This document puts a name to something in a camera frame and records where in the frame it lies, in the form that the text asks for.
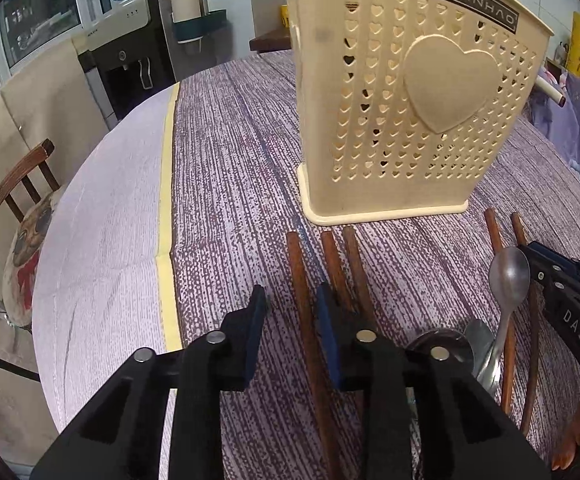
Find grey plastic spoon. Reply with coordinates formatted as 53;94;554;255
476;247;532;394

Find black water dispenser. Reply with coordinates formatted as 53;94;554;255
77;0;175;120

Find cream perforated utensil holder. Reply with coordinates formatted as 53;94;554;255
287;0;552;226

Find wooden chair with cushion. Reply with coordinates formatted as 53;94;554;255
0;139;64;332

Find steel spoon wooden handle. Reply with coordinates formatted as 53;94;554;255
406;327;474;418

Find purple striped tablecloth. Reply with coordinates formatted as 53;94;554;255
33;52;580;479

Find yellow foil roll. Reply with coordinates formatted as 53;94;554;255
565;12;580;77

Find cream frying pan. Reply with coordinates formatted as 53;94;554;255
534;75;566;107

